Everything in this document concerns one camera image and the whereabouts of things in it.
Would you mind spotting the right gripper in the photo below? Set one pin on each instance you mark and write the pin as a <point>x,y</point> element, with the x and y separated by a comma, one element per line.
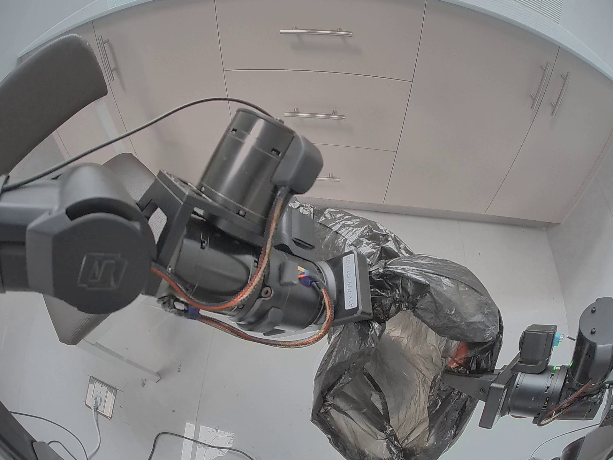
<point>531,396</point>

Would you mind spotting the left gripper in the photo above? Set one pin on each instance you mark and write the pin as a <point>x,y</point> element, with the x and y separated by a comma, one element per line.
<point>230,271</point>

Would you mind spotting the black plastic bag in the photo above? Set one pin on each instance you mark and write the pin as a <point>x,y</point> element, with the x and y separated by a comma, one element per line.
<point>455,285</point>

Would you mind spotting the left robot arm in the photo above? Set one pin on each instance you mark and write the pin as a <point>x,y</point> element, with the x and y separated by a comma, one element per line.
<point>96,247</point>

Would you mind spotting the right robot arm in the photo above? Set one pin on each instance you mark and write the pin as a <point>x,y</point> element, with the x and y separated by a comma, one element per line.
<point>594,338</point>

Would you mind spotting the grey padded white-legged chair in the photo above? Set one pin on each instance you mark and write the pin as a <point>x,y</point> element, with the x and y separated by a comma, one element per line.
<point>48,89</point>

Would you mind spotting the beige cabinet with drawers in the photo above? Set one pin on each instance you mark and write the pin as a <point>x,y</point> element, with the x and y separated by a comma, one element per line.
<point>455,113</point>

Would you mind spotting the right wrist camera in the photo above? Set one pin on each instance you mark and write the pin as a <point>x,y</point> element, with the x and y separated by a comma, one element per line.
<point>536,348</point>

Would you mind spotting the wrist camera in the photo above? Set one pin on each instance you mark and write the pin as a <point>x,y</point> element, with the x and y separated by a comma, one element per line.
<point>536,348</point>
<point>299,230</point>

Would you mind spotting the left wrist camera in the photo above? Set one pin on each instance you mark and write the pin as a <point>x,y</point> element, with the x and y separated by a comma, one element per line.
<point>299,230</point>

